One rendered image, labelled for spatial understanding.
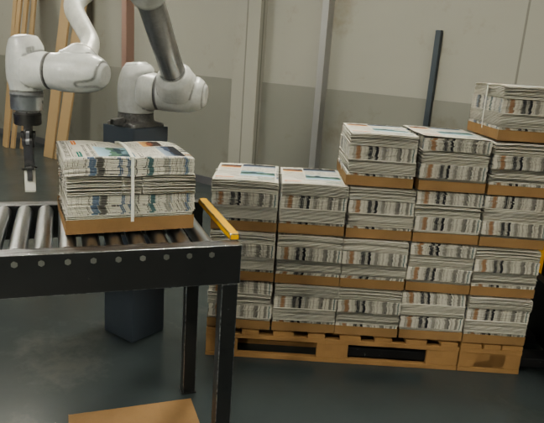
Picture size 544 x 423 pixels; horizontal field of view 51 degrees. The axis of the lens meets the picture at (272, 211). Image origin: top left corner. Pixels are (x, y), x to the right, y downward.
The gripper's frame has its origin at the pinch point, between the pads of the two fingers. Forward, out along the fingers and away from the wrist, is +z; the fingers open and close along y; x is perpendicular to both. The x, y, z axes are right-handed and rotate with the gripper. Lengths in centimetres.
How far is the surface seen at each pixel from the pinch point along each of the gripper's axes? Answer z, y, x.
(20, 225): 13.2, -2.3, 3.0
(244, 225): 30, 45, -82
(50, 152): 87, 539, 6
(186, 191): 1.0, -12.9, -44.4
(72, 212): 6.1, -15.1, -11.6
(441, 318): 68, 15, -167
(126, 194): 1.2, -14.1, -26.4
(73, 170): -6.1, -15.8, -12.0
